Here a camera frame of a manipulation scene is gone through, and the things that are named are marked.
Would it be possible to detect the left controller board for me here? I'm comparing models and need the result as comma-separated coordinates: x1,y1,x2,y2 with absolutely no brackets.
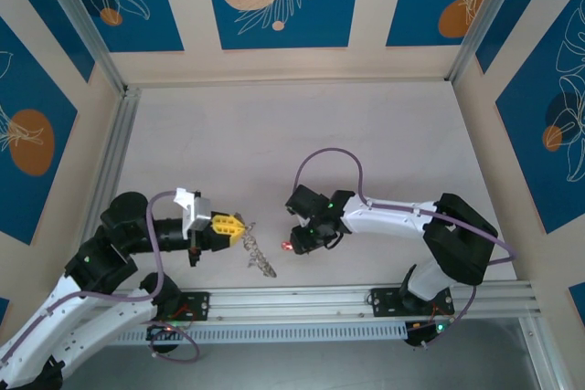
145,321,184,354

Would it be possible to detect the controller board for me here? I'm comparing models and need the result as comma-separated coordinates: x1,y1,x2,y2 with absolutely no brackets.
145,321,184,354
404,320,452,351

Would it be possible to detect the right controller board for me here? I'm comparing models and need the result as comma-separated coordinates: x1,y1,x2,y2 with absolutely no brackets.
404,320,452,351

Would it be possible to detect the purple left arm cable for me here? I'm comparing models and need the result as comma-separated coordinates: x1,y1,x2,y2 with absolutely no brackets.
0,191,201,364

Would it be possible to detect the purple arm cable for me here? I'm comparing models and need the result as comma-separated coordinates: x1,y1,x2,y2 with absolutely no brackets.
295,147,520,351
0,191,201,364

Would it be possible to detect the long aluminium base rail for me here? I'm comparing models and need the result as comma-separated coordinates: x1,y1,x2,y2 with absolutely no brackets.
38,279,543,325

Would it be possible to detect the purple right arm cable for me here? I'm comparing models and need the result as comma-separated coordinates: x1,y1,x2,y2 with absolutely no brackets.
295,147,520,351

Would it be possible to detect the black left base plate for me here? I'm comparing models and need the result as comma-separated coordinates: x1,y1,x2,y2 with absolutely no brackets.
126,290,211,322

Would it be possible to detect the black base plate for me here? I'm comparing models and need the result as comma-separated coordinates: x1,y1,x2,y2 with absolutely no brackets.
367,287,456,318
126,290,211,322

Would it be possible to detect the white slotted cable duct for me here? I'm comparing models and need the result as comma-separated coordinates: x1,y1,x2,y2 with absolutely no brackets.
58,321,409,345

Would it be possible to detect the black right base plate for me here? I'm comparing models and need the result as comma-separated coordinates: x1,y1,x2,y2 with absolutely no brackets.
367,287,456,318

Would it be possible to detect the blue floral wall panel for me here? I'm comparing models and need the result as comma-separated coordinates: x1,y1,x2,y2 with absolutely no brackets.
495,0,585,235
202,0,365,50
0,0,96,84
45,0,185,54
0,17,79,246
474,0,562,75
386,0,509,48

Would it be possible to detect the aluminium side rail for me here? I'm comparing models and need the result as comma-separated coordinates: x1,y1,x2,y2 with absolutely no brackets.
93,88,141,202

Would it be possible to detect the aluminium corner post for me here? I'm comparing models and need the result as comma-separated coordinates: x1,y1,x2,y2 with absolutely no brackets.
450,0,523,83
34,0,129,95

